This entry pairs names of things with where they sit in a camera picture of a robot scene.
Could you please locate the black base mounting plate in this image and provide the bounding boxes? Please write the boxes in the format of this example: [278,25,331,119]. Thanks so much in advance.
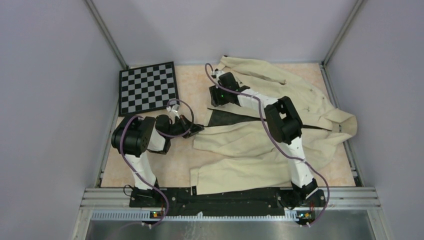
[123,185,326,218]

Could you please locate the purple cable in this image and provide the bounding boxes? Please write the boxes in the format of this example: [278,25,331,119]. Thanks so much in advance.
[204,62,331,228]
[118,98,196,229]

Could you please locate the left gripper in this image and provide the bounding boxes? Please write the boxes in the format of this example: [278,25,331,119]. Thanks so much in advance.
[166,114,204,139]

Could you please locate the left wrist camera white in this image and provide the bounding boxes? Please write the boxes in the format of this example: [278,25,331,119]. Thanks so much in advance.
[166,104,180,118]

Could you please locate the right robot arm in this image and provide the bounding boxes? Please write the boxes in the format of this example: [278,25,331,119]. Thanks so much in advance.
[207,69,326,209]

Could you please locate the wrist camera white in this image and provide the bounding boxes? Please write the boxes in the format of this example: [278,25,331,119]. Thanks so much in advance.
[166,104,180,118]
[212,69,226,81]

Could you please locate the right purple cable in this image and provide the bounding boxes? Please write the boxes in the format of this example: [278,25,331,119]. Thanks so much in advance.
[204,62,331,228]

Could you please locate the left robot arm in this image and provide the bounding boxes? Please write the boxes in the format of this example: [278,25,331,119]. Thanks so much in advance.
[111,114,205,208]

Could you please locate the aluminium front rail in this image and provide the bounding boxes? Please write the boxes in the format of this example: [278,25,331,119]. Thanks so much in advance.
[72,186,390,240]

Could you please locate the cream zip-up jacket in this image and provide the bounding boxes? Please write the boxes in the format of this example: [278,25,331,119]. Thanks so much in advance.
[190,56,358,195]

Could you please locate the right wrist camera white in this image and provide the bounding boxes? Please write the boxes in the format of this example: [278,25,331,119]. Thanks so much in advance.
[212,69,226,81]

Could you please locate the black and grey checkerboard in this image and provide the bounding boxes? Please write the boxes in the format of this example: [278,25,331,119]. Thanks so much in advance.
[118,61,179,117]

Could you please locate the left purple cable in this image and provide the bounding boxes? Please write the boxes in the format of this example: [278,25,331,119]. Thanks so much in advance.
[118,98,196,229]

